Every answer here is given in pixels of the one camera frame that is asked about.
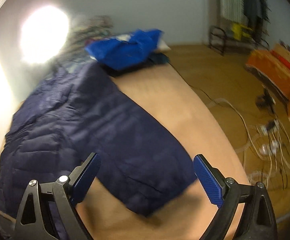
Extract white ring light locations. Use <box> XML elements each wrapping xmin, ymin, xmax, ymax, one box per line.
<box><xmin>19</xmin><ymin>5</ymin><xmax>70</xmax><ymax>65</ymax></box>

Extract floral folded quilt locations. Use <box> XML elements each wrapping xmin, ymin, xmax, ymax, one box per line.
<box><xmin>62</xmin><ymin>15</ymin><xmax>114</xmax><ymax>56</ymax></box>

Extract white striped hanging cloth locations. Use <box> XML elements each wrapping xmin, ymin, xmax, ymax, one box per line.
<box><xmin>220</xmin><ymin>0</ymin><xmax>244</xmax><ymax>23</ymax></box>

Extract yellow box on rack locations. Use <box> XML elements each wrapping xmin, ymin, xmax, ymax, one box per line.
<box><xmin>231</xmin><ymin>22</ymin><xmax>251</xmax><ymax>41</ymax></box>

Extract orange cloth covered box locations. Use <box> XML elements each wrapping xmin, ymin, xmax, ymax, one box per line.
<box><xmin>246</xmin><ymin>43</ymin><xmax>290</xmax><ymax>121</ymax></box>

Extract white cables on floor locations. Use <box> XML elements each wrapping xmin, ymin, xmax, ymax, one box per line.
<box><xmin>207</xmin><ymin>97</ymin><xmax>290</xmax><ymax>190</ymax></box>

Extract black clothes rack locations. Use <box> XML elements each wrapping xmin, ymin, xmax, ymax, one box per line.
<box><xmin>208</xmin><ymin>0</ymin><xmax>270</xmax><ymax>55</ymax></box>

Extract dark hanging clothes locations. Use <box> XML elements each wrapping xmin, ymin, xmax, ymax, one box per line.
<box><xmin>243</xmin><ymin>0</ymin><xmax>268</xmax><ymax>31</ymax></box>

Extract black device on floor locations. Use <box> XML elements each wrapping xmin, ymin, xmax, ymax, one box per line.
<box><xmin>255</xmin><ymin>87</ymin><xmax>276</xmax><ymax>114</ymax></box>

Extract blue folded garment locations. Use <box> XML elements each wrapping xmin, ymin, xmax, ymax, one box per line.
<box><xmin>85</xmin><ymin>29</ymin><xmax>163</xmax><ymax>70</ymax></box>

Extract navy quilted puffer jacket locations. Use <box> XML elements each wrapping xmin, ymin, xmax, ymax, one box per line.
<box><xmin>0</xmin><ymin>61</ymin><xmax>198</xmax><ymax>240</ymax></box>

